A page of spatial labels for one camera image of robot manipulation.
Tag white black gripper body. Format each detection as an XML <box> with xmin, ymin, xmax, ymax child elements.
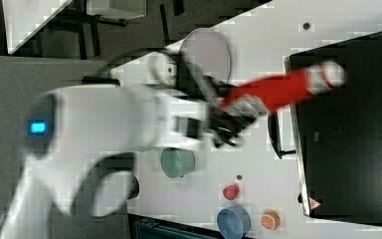
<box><xmin>174</xmin><ymin>79</ymin><xmax>269</xmax><ymax>147</ymax></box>

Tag red ketchup bottle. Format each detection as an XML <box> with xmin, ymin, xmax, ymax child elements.
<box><xmin>221</xmin><ymin>61</ymin><xmax>346</xmax><ymax>118</ymax></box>

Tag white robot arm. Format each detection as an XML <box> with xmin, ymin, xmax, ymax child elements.
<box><xmin>0</xmin><ymin>84</ymin><xmax>269</xmax><ymax>239</ymax></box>

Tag silver black toaster oven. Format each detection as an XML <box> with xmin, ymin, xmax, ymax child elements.
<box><xmin>286</xmin><ymin>31</ymin><xmax>382</xmax><ymax>226</ymax></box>

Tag green mug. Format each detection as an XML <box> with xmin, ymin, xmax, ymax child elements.
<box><xmin>160</xmin><ymin>147</ymin><xmax>195</xmax><ymax>178</ymax></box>

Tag red pink toy fruit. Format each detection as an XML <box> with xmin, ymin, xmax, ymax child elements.
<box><xmin>222</xmin><ymin>184</ymin><xmax>240</xmax><ymax>201</ymax></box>

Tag lilac round plate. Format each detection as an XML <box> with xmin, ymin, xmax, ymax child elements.
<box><xmin>180</xmin><ymin>28</ymin><xmax>232</xmax><ymax>83</ymax></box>

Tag blue cup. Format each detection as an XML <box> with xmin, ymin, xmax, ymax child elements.
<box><xmin>217</xmin><ymin>205</ymin><xmax>251</xmax><ymax>239</ymax></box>

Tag toy orange half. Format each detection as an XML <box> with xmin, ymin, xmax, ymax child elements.
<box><xmin>261</xmin><ymin>210</ymin><xmax>281</xmax><ymax>230</ymax></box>

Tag dark blue crate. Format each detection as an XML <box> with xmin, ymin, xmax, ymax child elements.
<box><xmin>134</xmin><ymin>219</ymin><xmax>216</xmax><ymax>239</ymax></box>

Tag black cylinder post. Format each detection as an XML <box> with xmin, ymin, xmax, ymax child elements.
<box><xmin>81</xmin><ymin>76</ymin><xmax>120</xmax><ymax>87</ymax></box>

